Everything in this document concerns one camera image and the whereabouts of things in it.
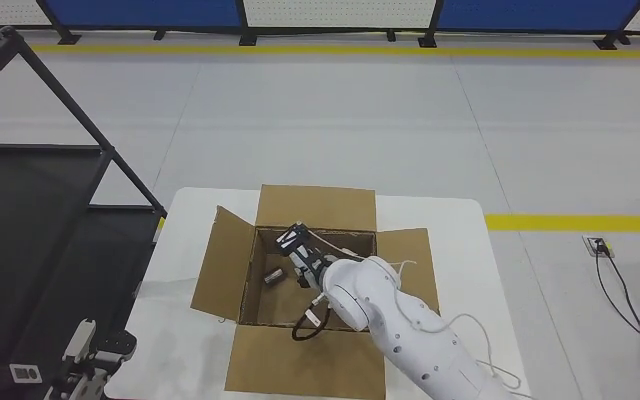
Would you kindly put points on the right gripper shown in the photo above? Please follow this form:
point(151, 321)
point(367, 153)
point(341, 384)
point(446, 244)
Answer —
point(306, 276)

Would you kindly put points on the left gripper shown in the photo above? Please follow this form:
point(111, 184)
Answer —
point(80, 385)

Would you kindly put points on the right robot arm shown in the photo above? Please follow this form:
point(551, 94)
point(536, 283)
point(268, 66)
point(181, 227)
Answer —
point(400, 320)

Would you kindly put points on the small silver black cylinder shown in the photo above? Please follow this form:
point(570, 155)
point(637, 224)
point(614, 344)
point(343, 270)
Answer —
point(273, 276)

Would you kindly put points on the large brown cardboard carton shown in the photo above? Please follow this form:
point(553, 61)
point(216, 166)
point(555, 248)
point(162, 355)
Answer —
point(300, 365)

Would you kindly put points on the dark mesh fence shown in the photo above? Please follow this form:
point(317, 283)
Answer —
point(55, 240)

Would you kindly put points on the white perforated partition panel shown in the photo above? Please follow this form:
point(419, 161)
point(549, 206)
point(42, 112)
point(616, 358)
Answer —
point(20, 11)
point(340, 12)

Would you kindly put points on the grey floor power socket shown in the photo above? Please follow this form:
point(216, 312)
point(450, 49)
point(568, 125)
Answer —
point(598, 246)

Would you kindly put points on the blue partition panel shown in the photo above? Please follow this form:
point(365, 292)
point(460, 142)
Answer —
point(145, 12)
point(535, 14)

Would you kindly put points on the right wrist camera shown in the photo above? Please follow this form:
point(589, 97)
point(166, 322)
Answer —
point(292, 238)

